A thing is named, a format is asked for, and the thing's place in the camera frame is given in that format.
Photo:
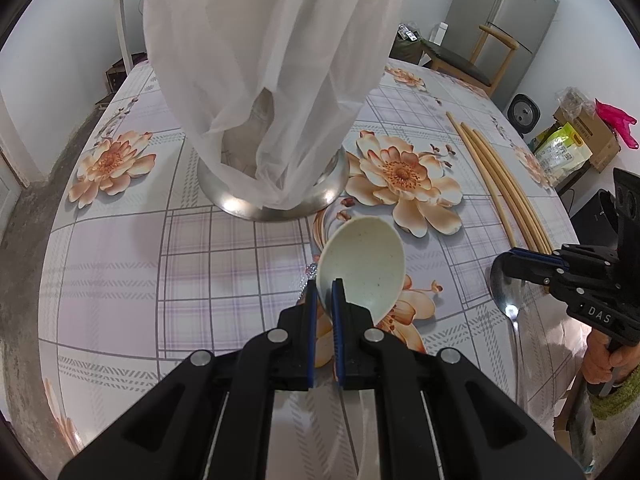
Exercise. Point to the metal spoon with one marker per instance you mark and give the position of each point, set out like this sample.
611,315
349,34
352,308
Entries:
505,300

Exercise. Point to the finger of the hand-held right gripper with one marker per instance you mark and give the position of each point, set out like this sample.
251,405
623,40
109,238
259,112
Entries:
525,271
542,260

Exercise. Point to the person's right forearm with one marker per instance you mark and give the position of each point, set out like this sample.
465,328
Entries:
617,402

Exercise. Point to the white desk with wooden top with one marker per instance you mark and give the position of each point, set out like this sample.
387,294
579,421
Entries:
121,20

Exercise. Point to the white bottle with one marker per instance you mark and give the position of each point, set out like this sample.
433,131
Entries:
439,35

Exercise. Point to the person's right hand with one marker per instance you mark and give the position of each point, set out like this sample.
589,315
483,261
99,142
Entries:
597,365

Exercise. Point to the large cardboard box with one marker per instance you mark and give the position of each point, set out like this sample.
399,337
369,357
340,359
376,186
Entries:
597,140

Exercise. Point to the clear plastic bag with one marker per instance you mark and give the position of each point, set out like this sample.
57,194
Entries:
572,102

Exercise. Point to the steel utensil holder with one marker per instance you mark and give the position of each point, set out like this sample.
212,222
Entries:
280,210

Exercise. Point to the black trash bin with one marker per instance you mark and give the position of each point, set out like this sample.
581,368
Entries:
592,217

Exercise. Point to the silver refrigerator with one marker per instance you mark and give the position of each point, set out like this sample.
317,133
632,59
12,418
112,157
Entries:
505,15

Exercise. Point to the yellow green rice sack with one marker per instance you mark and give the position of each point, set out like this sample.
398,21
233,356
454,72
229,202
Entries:
562,150

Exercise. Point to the cream plastic soup spoon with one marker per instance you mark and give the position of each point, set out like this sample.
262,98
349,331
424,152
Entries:
362,260

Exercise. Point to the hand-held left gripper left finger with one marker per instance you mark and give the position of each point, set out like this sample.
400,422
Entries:
311,340

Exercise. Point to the olive green bag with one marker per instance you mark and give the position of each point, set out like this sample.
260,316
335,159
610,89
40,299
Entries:
407,47

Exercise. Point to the wooden chopstick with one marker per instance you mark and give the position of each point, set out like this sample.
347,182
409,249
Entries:
518,210
531,210
505,210

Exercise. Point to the brown wooden box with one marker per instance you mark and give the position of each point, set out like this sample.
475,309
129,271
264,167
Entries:
115,77

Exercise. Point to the white plastic bag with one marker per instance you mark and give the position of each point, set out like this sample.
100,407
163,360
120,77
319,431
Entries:
260,60

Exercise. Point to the pink plastic bag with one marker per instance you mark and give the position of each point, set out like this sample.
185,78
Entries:
617,120

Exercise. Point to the black rice cooker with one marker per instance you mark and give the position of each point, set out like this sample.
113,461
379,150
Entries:
524,115

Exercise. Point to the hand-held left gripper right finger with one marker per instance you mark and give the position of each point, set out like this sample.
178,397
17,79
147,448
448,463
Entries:
338,345

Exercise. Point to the wooden chair with black seat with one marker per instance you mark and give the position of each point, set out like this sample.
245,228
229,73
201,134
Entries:
457,65

